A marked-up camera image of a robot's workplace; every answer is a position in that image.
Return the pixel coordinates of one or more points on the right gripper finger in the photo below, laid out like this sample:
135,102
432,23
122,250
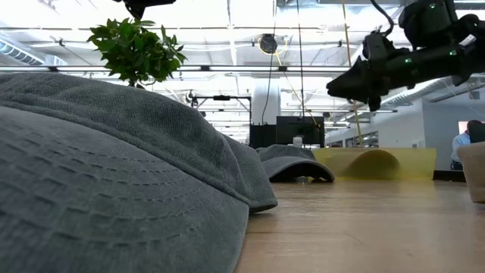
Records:
354,83

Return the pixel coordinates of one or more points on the maroon baseball cap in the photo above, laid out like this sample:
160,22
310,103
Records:
373,165

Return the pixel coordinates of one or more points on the grey baseball cap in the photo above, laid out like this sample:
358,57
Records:
291,163
113,170

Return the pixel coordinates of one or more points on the tan baseball cap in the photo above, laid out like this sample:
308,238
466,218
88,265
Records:
473,170

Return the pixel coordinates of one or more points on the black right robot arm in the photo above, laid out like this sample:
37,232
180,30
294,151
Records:
454,64

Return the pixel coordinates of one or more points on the green plant in black pot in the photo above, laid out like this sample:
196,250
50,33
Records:
132,49

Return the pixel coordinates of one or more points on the black monitor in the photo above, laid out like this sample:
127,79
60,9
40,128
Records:
299,130

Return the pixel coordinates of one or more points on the white bottle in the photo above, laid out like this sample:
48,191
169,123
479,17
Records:
298,141

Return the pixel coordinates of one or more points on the yellow plastic bin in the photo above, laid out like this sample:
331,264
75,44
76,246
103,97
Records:
329,163

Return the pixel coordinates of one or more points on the person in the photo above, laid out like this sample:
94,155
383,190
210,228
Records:
460,144

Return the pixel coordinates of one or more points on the black cabinet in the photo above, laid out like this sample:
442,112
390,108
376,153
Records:
263,136

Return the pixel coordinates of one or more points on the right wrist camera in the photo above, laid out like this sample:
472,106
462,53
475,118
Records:
375,45

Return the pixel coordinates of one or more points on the black frame stand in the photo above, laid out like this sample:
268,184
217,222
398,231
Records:
221,97

